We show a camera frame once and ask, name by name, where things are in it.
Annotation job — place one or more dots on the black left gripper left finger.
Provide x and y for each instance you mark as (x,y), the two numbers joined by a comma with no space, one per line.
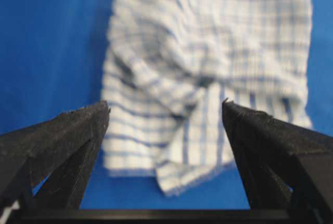
(48,165)

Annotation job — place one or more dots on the white blue-striped towel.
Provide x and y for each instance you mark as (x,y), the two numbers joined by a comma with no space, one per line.
(169,66)

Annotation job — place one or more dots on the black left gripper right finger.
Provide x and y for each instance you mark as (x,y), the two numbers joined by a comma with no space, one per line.
(282,165)

